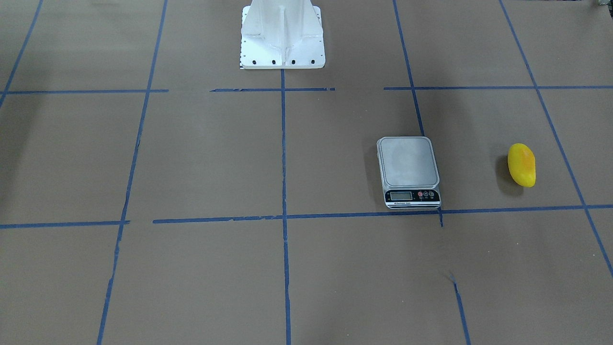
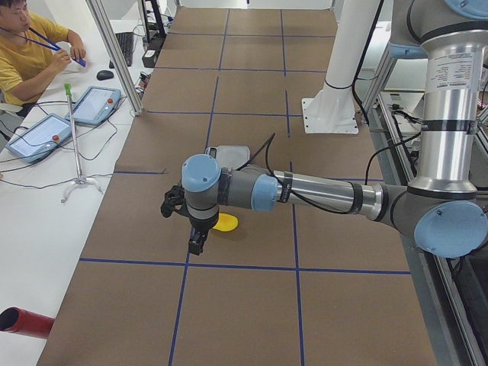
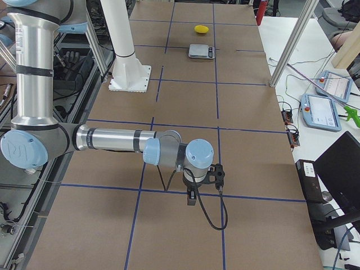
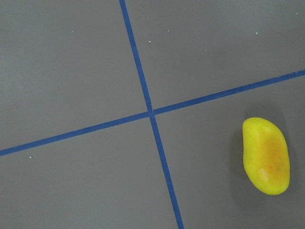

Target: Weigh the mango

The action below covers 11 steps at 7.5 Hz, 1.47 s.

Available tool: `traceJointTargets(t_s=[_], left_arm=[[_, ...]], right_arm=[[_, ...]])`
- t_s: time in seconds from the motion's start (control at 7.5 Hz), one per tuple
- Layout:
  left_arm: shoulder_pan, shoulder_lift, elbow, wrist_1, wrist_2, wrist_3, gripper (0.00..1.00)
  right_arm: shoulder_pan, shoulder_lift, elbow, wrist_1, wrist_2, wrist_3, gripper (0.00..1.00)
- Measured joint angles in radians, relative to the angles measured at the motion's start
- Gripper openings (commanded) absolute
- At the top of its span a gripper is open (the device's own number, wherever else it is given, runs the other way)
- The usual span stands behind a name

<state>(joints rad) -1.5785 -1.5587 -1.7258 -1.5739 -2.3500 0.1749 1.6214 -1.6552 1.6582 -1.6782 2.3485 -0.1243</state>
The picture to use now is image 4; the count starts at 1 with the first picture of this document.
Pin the yellow mango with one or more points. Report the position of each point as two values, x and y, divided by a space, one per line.
265 156

